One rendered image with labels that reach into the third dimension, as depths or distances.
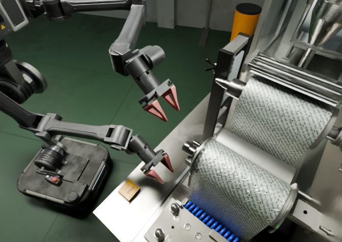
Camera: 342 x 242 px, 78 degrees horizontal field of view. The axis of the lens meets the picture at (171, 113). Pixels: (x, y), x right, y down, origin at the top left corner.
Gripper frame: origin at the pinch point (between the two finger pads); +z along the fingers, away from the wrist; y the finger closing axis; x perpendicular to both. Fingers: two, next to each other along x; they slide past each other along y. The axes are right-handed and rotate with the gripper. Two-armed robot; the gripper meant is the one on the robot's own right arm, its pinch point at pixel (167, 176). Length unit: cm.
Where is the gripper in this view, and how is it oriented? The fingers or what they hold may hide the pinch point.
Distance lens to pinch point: 85.3
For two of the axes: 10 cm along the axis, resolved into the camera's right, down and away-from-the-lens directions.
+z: 6.6, 7.4, 0.6
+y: -6.2, 5.9, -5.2
